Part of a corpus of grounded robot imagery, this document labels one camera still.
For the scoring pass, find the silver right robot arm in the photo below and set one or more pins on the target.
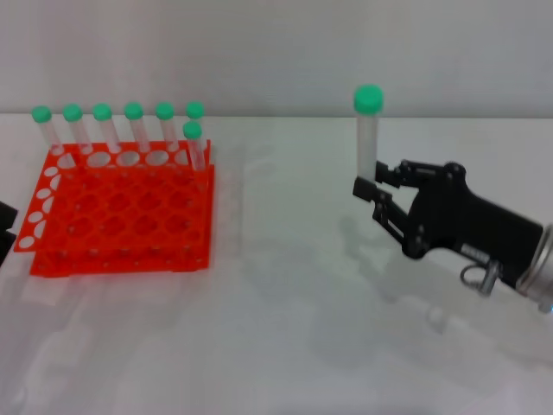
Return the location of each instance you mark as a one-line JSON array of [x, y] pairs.
[[542, 268]]

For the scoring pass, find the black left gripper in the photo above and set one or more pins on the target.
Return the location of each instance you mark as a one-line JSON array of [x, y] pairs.
[[6, 216]]

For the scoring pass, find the green capped test tube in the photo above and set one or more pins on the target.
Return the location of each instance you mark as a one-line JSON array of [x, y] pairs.
[[41, 114], [134, 110], [72, 113], [164, 110], [195, 109], [368, 98], [102, 111], [192, 130]]

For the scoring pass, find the orange test tube rack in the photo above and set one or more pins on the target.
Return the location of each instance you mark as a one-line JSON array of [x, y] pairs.
[[129, 207]]

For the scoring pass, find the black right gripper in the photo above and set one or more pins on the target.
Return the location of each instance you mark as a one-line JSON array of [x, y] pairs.
[[466, 216]]

